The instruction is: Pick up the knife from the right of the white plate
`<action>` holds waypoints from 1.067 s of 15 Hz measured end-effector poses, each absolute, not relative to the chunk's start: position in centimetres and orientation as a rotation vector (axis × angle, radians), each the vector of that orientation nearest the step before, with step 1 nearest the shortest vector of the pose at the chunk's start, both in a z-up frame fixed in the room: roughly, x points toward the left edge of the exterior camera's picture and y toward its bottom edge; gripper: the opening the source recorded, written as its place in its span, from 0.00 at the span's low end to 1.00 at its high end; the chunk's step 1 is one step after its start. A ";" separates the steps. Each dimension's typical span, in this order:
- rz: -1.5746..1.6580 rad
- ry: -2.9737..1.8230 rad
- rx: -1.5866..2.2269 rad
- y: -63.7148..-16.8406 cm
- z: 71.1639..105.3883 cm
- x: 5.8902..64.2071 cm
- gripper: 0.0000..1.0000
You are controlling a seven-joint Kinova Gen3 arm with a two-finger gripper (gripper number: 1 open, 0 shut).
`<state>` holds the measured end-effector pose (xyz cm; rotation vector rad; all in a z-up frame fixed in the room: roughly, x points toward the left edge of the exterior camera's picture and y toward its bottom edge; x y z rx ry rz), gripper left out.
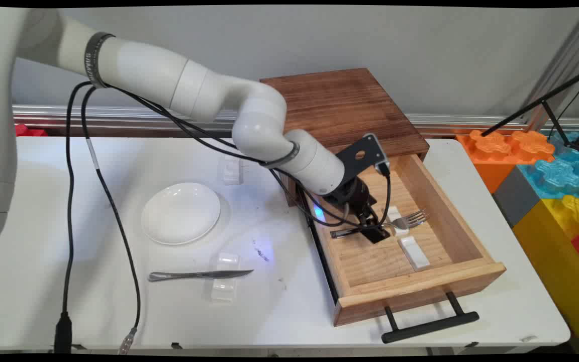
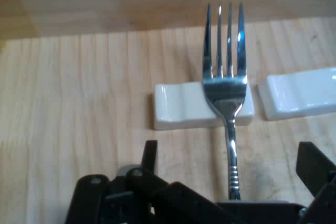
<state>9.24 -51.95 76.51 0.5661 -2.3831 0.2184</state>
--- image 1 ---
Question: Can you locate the white ceramic cutlery rest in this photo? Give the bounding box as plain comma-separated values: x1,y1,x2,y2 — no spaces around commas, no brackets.
383,206,410,237
399,236,431,272

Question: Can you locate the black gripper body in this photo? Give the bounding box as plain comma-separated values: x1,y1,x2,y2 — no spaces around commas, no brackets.
323,176,377,218

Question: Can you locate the silver metal knife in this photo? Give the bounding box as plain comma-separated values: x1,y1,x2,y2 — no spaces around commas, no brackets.
148,269,255,283

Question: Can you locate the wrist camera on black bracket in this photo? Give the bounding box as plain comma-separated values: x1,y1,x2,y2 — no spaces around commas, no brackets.
336,133,391,176

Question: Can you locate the grey foam block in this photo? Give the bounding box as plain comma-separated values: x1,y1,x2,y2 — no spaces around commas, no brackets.
492,165,541,229

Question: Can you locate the light wooden drawer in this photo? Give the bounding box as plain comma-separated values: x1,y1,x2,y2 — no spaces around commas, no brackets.
297,153,507,327

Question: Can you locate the white round plate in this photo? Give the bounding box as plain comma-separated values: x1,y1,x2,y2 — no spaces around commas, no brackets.
141,182,222,246

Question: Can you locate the silver metal fork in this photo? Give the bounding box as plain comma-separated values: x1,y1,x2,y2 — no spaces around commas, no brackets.
330,209,431,240

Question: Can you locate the orange foam block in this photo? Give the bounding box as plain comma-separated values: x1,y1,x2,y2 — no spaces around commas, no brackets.
455,130,555,194

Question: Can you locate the aluminium rail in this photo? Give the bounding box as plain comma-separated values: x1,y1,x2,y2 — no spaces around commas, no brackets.
12,104,579,134

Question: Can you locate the yellow foam block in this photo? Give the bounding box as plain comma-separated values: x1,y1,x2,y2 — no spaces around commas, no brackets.
512,195,579,354

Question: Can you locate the clear rest near wall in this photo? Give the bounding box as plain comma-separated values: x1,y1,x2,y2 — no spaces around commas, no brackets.
222,153,244,186

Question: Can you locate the blue foam block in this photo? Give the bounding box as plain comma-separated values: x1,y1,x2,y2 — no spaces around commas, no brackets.
516,132,579,200

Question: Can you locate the dark wooden cabinet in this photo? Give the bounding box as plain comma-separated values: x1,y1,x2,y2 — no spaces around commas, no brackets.
259,68,431,207

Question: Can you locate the clear rest near knife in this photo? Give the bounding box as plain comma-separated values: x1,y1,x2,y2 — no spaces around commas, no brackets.
211,251,241,303

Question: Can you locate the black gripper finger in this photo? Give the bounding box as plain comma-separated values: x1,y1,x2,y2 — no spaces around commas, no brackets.
358,202,383,228
359,223,392,245

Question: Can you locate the black tripod stand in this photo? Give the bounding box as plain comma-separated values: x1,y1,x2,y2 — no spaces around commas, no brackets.
480,65,579,154

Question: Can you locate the wide grey cable strap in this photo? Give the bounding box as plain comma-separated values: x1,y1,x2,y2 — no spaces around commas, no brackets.
84,32,117,89

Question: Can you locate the black cable with black plug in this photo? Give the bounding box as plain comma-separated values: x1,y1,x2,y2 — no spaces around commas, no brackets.
53,80,393,354

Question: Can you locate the black drawer handle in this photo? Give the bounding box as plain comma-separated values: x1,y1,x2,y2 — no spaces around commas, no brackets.
381,291,480,344

